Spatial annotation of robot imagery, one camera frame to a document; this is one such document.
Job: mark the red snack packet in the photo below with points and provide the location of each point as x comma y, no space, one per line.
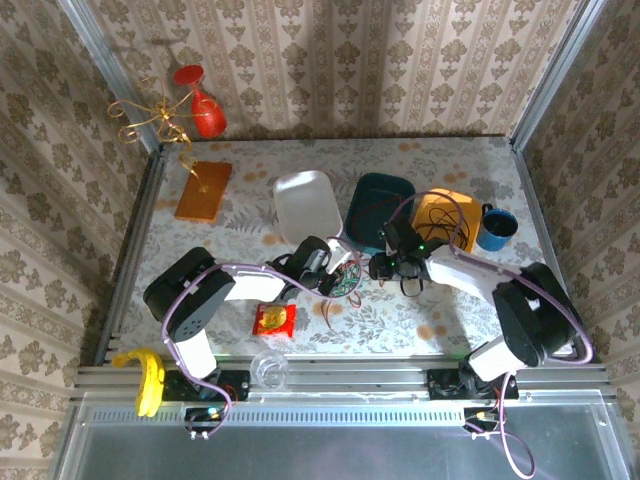
274,320

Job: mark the orange rectangular board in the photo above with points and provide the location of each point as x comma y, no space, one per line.
210,175

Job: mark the teal plastic tray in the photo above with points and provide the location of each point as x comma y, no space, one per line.
375,200

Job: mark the yellow banana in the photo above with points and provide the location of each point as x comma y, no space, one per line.
150,385

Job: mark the clear drinking glass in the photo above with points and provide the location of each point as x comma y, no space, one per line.
270,370

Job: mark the floral patterned table cover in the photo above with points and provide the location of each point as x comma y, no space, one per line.
400,325

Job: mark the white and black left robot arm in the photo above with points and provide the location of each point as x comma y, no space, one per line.
190,300

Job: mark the blue mug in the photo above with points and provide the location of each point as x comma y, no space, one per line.
497,227

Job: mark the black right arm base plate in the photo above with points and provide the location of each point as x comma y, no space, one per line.
445,385

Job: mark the white plastic tray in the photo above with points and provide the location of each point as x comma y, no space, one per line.
305,205

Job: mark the wide aluminium base rail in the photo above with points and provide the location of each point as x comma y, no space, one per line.
350,375

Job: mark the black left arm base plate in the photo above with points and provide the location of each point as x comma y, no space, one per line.
235,385

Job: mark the aluminium frame side rail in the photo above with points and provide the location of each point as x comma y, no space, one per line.
132,255
537,200

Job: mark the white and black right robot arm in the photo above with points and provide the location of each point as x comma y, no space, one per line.
530,320

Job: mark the aluminium frame post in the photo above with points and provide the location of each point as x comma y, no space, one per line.
550,80
107,65

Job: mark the red wine glass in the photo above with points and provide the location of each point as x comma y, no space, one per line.
206,117

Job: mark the orange plastic tray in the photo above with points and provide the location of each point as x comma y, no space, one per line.
467,206

